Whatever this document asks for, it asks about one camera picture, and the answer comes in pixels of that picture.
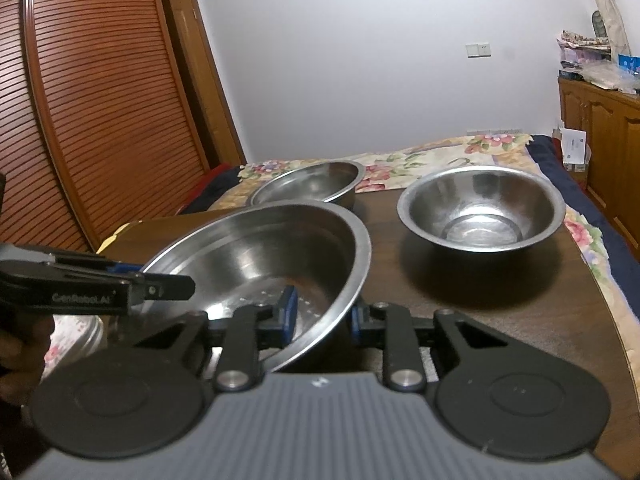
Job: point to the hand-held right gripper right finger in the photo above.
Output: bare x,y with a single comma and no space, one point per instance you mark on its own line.
356,324

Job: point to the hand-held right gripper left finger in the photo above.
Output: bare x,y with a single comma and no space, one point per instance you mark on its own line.
288,312

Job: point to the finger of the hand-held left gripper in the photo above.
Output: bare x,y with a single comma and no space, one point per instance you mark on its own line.
95,266
165,286

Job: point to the large perforated steel bowl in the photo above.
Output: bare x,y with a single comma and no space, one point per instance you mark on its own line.
240,245

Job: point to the shallow steel bowl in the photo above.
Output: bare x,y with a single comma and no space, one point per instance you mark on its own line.
310,185

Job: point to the deep steel bowl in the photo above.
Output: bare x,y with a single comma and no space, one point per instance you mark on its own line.
475,200

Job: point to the person's left hand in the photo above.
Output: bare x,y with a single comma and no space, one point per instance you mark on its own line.
22,347

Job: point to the dark red navy cloth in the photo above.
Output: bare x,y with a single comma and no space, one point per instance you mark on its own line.
212,185

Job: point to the wooden louvred wardrobe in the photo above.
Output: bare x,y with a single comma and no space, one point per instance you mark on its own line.
95,100

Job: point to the dark wooden table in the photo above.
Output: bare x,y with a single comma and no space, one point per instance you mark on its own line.
425,152

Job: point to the wooden door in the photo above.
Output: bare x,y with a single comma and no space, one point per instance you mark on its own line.
205,75

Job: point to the dark blue blanket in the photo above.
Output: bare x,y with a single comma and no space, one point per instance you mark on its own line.
565,175

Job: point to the wooden low cabinet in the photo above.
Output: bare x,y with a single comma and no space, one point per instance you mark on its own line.
605,140

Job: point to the clear plastic bag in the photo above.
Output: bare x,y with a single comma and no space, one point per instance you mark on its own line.
610,77

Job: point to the stack of folded fabrics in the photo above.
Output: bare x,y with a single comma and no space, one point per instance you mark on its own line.
582,50

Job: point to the blue box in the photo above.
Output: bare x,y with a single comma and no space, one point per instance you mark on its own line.
629,63

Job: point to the small grey fan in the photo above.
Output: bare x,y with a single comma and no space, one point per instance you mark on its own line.
599,24

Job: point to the white wall outlet strip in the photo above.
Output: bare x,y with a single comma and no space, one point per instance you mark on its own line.
495,131

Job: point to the white wall socket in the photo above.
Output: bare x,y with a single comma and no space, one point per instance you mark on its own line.
478,49

